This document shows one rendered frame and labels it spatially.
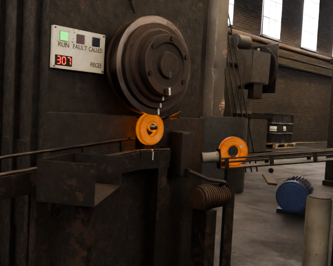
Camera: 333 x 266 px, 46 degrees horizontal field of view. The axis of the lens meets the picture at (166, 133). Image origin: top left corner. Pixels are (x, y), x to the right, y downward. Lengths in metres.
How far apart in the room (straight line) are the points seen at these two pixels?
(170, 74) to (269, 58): 8.44
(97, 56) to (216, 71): 4.43
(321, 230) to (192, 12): 1.35
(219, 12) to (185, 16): 4.03
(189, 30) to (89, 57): 0.70
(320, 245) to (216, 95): 4.34
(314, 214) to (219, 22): 4.60
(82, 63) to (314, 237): 1.37
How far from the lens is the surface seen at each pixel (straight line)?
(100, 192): 1.42
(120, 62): 1.77
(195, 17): 2.35
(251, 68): 9.71
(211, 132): 4.56
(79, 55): 1.81
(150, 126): 1.88
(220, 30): 6.28
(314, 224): 2.08
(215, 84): 6.14
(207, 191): 1.99
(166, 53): 1.82
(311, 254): 2.12
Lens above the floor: 0.90
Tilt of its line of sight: 3 degrees down
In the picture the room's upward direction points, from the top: 3 degrees clockwise
